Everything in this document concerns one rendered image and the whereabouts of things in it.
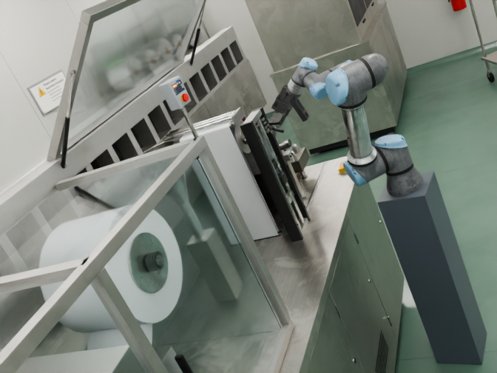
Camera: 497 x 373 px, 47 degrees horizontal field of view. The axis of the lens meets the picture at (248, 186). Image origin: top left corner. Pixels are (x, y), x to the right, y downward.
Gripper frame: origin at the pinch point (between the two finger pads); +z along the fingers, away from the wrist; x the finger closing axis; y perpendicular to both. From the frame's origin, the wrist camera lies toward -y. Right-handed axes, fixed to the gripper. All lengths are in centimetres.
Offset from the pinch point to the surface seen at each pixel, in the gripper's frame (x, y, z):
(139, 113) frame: 40, 51, 5
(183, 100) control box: 59, 33, -21
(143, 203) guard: 136, 15, -37
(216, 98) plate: -27.4, 36.0, 17.7
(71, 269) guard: 159, 18, -33
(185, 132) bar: 34.0, 32.1, 5.9
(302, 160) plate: -12.6, -17.8, 15.2
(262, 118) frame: 33.1, 6.7, -17.1
